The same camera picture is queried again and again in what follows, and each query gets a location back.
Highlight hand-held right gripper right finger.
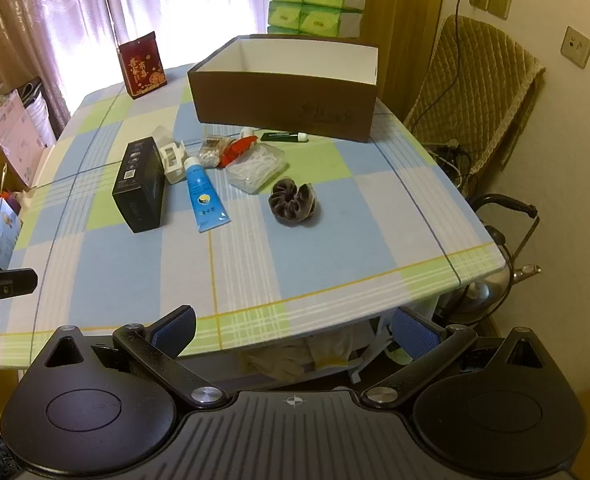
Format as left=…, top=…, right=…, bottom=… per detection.
left=362, top=306, right=550, bottom=408

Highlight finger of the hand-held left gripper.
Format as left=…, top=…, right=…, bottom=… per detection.
left=0, top=268, right=38, bottom=301

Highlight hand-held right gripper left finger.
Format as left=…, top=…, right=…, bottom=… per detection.
left=40, top=305, right=226, bottom=407

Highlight blue tube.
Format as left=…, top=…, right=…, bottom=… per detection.
left=184, top=156, right=230, bottom=233

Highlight black product box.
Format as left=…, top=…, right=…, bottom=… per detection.
left=112, top=136, right=166, bottom=234

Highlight cream tape dispenser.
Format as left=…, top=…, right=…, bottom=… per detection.
left=158, top=140, right=188, bottom=184

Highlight dark scrunchie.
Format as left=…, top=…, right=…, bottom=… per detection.
left=268, top=177, right=320, bottom=226

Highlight clear floss pick box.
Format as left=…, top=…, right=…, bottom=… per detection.
left=225, top=144, right=288, bottom=195

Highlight cotton swab bag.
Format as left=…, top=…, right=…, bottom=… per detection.
left=198, top=136, right=226, bottom=167

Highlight red snack packet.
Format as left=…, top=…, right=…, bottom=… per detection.
left=218, top=137, right=258, bottom=168

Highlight dark green tube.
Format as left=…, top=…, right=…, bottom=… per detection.
left=260, top=131, right=310, bottom=144

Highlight brown cardboard box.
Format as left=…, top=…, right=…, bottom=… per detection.
left=187, top=35, right=380, bottom=143

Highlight checkered tablecloth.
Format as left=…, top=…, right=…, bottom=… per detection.
left=0, top=62, right=506, bottom=373

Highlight pink white paper bag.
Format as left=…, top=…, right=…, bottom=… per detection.
left=0, top=87, right=56, bottom=192

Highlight red gift box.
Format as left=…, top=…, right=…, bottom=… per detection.
left=118, top=31, right=168, bottom=100

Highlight purple curtain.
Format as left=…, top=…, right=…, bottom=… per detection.
left=0, top=0, right=316, bottom=126

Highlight wooden door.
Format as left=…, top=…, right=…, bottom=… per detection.
left=314, top=0, right=448, bottom=118

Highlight stack of green tissue packs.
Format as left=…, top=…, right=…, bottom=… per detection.
left=266, top=0, right=368, bottom=38

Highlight metal kettle black handle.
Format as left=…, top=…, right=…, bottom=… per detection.
left=437, top=192, right=543, bottom=328

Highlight tangle of cables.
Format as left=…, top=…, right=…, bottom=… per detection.
left=425, top=139, right=473, bottom=183

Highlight dark power cable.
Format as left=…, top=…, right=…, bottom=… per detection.
left=410, top=0, right=483, bottom=171

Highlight beige wall socket plate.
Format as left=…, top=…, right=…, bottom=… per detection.
left=561, top=26, right=590, bottom=69

